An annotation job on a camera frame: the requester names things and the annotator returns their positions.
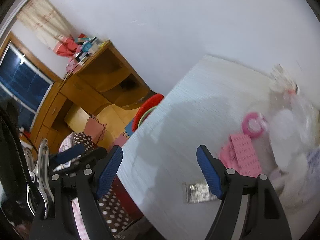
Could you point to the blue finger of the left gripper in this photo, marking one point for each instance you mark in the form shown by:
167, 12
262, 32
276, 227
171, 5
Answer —
70, 154

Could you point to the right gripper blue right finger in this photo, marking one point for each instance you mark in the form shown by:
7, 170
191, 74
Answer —
265, 217

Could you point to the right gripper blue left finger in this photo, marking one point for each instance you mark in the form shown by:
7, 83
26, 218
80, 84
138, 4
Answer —
91, 185

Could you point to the green rimmed red trash bucket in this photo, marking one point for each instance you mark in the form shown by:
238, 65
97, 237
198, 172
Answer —
147, 116

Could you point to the pink foam floor mat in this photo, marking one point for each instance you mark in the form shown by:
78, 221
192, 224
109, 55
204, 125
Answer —
101, 136

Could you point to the silver foil blister pack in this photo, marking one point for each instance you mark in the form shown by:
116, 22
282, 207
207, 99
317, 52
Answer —
198, 192

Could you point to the pink printed card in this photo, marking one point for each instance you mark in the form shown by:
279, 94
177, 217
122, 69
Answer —
239, 154

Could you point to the polka dot brown cloth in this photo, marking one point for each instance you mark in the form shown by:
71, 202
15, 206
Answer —
116, 217

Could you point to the metal clip on right gripper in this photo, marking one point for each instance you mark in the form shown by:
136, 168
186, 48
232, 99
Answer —
38, 190

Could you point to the pink tape roll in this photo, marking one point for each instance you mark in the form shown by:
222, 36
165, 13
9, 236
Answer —
254, 125

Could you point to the wooden desk with shelves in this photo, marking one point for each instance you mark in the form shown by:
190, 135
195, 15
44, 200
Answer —
106, 78

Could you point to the red plastic basin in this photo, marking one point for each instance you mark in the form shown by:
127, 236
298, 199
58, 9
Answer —
146, 109

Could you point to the white crumpled plastic bag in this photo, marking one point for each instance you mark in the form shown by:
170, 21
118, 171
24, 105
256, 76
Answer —
293, 130

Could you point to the clutter pile on desk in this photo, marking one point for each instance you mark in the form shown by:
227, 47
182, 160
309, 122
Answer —
77, 50

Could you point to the beige patterned curtain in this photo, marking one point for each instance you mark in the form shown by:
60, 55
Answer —
48, 26

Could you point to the dark window with wooden frame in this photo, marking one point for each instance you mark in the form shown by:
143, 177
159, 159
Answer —
24, 79

